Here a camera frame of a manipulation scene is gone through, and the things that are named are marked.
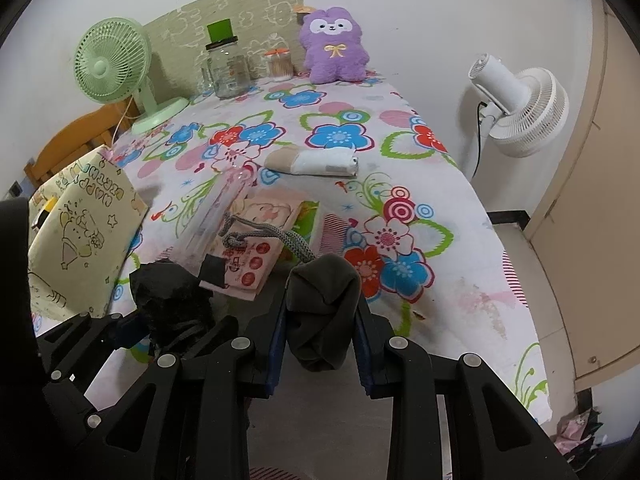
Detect purple plush toy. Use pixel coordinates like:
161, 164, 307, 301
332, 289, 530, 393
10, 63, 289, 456
299, 6, 370, 84

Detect black soft cloth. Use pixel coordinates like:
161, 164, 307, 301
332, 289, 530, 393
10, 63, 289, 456
129, 259, 216, 356

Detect pink comb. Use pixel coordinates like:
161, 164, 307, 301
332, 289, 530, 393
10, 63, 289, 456
319, 214, 348, 256

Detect dark grey knitted sock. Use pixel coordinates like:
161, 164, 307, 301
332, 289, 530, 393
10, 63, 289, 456
219, 212, 361, 372

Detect pink bag on floor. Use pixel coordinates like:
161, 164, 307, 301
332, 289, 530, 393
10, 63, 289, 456
553, 408, 603, 469

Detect floral tablecloth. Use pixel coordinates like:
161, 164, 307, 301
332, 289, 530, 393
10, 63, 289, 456
107, 77, 552, 422

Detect white cloth roll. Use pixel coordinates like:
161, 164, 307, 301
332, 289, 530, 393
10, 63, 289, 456
264, 146, 358, 177

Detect green desk fan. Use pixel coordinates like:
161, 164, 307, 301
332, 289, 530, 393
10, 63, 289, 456
73, 18, 189, 134

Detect beige door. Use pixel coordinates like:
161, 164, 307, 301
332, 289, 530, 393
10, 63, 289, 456
525, 0, 639, 390

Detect cream fabric storage box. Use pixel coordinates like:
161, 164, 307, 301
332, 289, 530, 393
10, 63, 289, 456
28, 146, 149, 322

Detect pink wet wipes pack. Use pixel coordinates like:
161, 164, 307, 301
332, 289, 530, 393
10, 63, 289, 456
200, 190, 303, 301

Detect clear plastic tube pack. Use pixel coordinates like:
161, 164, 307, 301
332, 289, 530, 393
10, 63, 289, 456
171, 167, 252, 275

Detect white standing fan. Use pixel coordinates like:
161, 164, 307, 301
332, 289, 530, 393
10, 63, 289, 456
464, 53, 570, 180

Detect green patterned cardboard panel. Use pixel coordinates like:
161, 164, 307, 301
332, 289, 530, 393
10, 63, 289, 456
144, 0, 304, 102

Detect glass jar with black lid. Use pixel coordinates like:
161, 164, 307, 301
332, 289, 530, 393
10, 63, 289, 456
206, 36, 250, 100

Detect cotton swab jar orange lid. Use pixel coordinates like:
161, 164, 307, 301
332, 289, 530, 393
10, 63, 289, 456
264, 48, 295, 81

